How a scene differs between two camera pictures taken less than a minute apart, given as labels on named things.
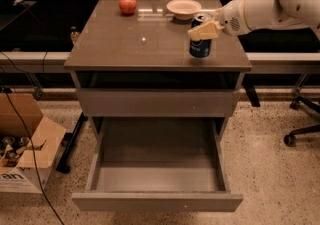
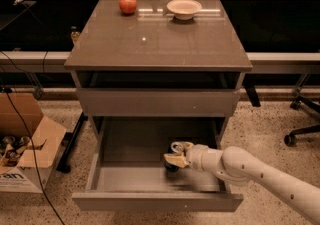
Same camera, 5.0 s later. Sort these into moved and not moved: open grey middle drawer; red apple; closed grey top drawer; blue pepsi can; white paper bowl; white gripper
Moved: white gripper; blue pepsi can
Not moved: open grey middle drawer; closed grey top drawer; white paper bowl; red apple
